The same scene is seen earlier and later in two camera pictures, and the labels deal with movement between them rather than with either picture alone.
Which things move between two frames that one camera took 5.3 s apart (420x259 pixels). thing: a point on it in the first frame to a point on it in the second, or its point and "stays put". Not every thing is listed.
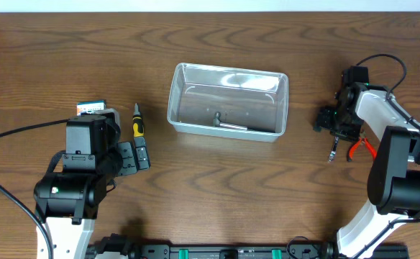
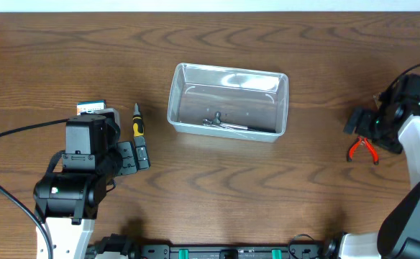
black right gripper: (323, 121) to (362, 127)
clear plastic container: (228, 102) stays put
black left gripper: (128, 162) stays put
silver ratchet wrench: (333, 152) to (217, 122)
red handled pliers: (362, 138) stays put
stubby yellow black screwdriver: (137, 123) stays put
